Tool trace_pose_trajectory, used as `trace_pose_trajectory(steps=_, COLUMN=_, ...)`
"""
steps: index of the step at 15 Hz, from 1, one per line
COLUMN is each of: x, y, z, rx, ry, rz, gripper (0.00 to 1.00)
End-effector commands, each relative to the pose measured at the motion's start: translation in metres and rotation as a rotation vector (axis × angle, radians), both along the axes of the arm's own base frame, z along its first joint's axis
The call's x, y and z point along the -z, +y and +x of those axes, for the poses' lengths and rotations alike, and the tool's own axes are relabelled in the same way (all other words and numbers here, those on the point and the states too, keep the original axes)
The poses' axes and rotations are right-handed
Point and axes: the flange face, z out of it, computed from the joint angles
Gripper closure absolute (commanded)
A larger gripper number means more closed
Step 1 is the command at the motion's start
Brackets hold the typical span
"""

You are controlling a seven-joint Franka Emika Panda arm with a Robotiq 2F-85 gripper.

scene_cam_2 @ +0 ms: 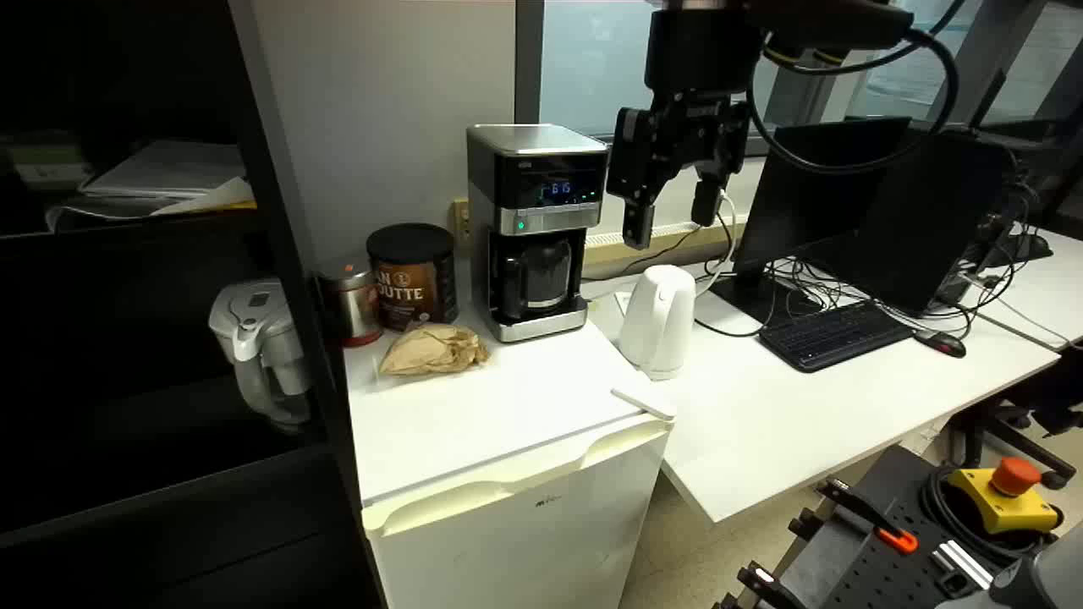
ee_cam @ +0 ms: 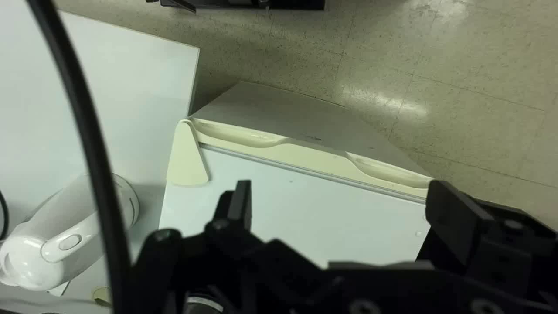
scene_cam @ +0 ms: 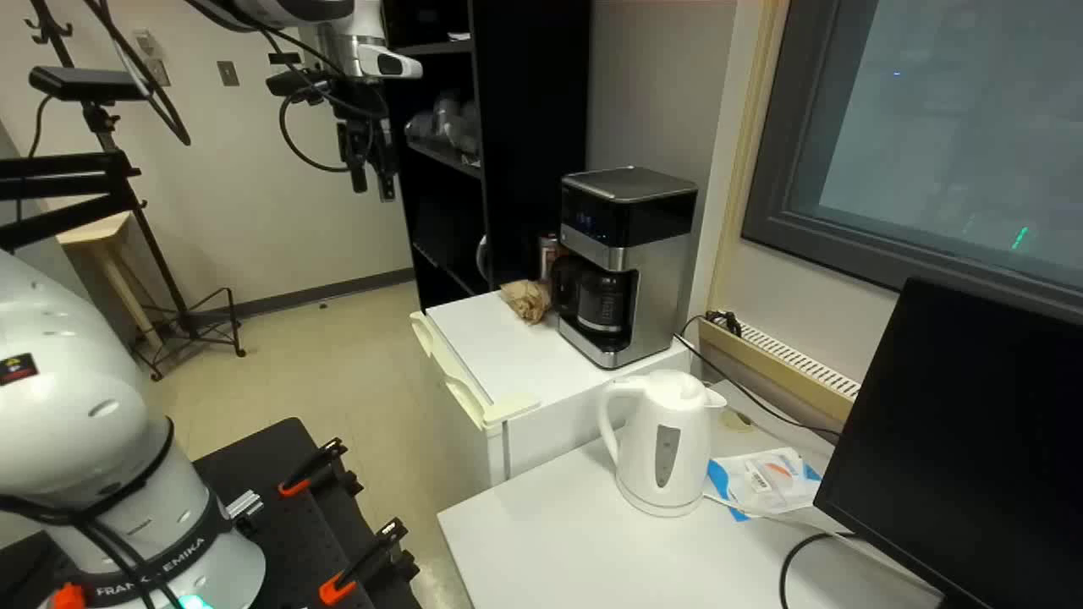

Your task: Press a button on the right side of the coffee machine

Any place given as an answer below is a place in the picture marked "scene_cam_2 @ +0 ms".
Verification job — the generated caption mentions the black shelf unit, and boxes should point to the black shelf unit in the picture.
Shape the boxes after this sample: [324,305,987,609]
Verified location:
[0,0,387,609]

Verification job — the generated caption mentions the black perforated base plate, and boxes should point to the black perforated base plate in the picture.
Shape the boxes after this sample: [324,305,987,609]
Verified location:
[712,442,1083,609]

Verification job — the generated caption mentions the black silver coffee machine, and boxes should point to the black silver coffee machine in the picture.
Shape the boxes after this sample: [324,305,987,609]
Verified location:
[465,118,612,347]

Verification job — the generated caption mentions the black coffee powder can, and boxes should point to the black coffee powder can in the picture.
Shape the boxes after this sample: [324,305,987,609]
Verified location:
[362,219,460,336]

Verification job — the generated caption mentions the black computer mouse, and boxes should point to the black computer mouse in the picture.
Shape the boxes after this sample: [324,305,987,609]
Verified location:
[915,327,971,363]

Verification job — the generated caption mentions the white wall socket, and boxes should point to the white wall socket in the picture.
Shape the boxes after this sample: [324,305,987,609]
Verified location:
[448,197,475,254]

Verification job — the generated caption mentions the stack of white papers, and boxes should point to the stack of white papers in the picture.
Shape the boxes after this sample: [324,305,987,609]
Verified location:
[43,136,260,232]

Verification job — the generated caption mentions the small red silver tin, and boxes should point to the small red silver tin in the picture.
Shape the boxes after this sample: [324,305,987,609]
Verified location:
[333,261,387,347]

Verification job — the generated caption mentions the white electric kettle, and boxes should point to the white electric kettle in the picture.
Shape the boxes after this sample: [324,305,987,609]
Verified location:
[612,264,702,387]

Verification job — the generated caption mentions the black keyboard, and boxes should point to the black keyboard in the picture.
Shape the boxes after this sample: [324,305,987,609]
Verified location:
[755,300,915,374]

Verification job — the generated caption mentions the yellow emergency stop button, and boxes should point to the yellow emergency stop button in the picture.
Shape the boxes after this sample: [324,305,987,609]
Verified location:
[945,452,1065,541]

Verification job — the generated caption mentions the brown crumpled paper bag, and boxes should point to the brown crumpled paper bag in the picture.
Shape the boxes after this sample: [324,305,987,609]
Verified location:
[375,321,493,383]

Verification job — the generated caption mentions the white mini fridge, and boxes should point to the white mini fridge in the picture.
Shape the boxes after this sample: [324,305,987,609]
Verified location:
[342,311,677,609]

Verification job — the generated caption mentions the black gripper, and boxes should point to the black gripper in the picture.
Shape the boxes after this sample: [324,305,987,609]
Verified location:
[618,84,755,254]

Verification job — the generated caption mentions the black clamp orange handle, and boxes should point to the black clamp orange handle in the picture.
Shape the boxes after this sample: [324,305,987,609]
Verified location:
[820,476,923,558]

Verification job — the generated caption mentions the black computer monitor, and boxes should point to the black computer monitor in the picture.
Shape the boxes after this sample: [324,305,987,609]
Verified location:
[712,114,1015,330]

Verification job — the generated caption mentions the glass coffee carafe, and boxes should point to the glass coffee carafe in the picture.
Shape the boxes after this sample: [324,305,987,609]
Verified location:
[498,236,582,321]

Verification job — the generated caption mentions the black office chair base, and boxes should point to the black office chair base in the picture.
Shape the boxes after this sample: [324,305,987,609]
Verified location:
[948,374,1083,494]

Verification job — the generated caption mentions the white water filter jug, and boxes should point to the white water filter jug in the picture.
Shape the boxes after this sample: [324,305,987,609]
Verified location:
[207,276,315,435]

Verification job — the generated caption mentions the bundle of desk cables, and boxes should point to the bundle of desk cables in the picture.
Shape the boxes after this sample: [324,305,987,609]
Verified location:
[762,254,894,319]

